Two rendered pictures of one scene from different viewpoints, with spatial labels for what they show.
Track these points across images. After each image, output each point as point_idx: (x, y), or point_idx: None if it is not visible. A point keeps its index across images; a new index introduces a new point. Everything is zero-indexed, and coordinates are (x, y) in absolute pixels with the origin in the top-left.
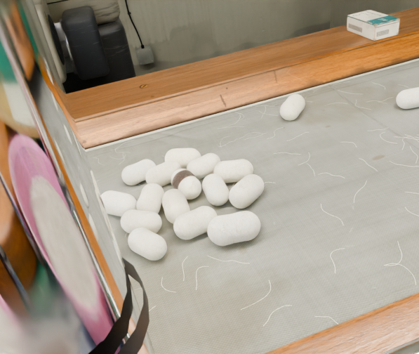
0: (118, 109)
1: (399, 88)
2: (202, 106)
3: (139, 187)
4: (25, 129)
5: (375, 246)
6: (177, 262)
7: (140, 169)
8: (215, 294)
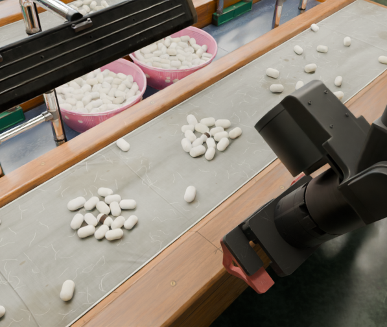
0: (170, 254)
1: None
2: (126, 283)
3: None
4: None
5: (29, 215)
6: (94, 194)
7: (128, 218)
8: (78, 188)
